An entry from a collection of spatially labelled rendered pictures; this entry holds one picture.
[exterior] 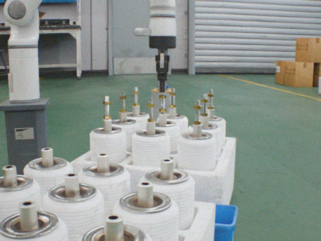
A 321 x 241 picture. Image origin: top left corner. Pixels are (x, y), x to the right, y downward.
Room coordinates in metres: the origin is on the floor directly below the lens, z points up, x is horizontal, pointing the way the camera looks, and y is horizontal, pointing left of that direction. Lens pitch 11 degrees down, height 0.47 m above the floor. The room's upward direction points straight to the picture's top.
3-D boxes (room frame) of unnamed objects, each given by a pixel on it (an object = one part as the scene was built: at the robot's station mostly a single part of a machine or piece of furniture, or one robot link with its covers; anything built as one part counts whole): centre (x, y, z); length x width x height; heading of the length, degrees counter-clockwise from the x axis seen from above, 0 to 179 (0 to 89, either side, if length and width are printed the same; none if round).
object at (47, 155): (0.70, 0.21, 0.26); 0.02 x 0.02 x 0.03
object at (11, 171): (0.58, 0.24, 0.26); 0.02 x 0.02 x 0.03
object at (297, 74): (4.66, -1.75, 0.15); 0.30 x 0.24 x 0.30; 9
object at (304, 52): (4.69, -1.89, 0.45); 0.30 x 0.24 x 0.30; 12
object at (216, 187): (1.08, -0.01, 0.09); 0.39 x 0.39 x 0.18; 75
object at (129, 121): (1.11, 0.10, 0.25); 0.08 x 0.08 x 0.01
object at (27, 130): (1.20, 0.43, 0.15); 0.15 x 0.15 x 0.30; 10
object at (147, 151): (0.96, 0.02, 0.16); 0.10 x 0.10 x 0.18
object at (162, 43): (1.08, -0.01, 0.46); 0.08 x 0.08 x 0.09
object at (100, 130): (1.00, 0.13, 0.25); 0.08 x 0.08 x 0.01
